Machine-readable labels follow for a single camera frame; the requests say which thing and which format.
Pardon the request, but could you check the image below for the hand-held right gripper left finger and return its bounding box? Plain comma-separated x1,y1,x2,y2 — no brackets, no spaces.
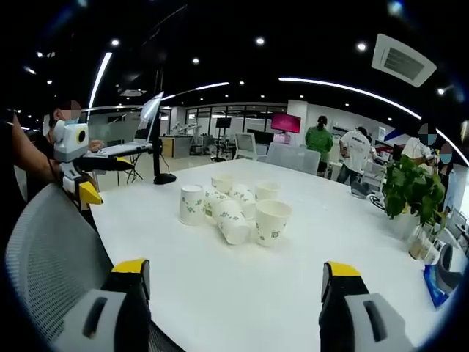
54,258,153,352

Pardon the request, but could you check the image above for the white office chair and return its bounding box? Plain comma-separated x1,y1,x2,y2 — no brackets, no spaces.
234,132,256,160

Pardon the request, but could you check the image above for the glass plant vase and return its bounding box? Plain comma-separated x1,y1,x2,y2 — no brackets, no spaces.
407,222,437,261

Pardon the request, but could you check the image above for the black cable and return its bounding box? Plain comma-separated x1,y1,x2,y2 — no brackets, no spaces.
367,193,388,213

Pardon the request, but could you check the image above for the long ceiling light strip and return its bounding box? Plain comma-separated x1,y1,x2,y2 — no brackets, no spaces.
278,76,423,120

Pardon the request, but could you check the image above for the black laptop stand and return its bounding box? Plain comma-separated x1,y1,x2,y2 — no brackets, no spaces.
150,69,177,186

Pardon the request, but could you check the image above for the ceiling air vent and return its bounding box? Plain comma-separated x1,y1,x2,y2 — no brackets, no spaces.
371,33,438,88

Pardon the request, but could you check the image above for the green potted plant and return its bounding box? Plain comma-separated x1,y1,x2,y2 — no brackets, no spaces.
380,153,447,231

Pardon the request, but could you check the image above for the small grey object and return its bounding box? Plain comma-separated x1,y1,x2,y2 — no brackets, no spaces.
350,180,372,199

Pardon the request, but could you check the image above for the black monitor on stand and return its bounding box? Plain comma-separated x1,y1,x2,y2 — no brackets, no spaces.
211,117,233,163

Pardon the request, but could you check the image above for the grey mesh office chair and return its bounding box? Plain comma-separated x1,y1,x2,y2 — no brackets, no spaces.
4,182,186,352

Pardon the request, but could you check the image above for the pink screen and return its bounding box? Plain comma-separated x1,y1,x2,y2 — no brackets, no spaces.
270,112,302,134

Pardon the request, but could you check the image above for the pile of paper cups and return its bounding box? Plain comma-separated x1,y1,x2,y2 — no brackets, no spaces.
179,174,293,248

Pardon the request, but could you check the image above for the grey and white device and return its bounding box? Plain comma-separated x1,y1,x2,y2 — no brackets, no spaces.
437,242,465,291

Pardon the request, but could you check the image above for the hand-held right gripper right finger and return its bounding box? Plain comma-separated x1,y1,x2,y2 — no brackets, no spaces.
318,260,416,352

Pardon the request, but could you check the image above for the blue packet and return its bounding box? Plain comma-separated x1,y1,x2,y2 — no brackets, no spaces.
421,263,451,309

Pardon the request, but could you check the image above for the short ceiling light strip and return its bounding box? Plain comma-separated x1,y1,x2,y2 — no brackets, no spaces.
160,81,231,101
88,51,113,109

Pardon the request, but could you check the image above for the silver laptop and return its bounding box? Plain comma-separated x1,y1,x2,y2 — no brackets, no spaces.
103,91,166,155

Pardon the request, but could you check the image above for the white table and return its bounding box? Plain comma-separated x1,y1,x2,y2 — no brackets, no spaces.
89,158,457,352

